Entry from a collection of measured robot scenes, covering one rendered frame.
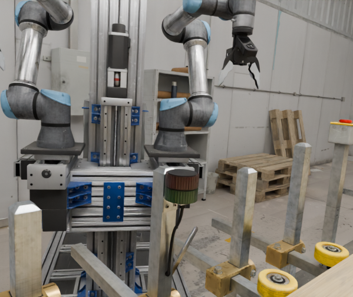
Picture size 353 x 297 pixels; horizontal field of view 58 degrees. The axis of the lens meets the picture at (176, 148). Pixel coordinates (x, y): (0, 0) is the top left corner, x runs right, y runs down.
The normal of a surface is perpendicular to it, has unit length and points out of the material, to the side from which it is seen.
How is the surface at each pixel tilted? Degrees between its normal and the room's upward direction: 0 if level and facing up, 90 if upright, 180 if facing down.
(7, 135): 90
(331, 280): 0
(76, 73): 90
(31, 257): 90
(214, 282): 90
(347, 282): 0
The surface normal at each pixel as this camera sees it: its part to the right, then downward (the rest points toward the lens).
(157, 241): -0.77, 0.05
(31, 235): 0.64, 0.16
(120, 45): 0.19, 0.17
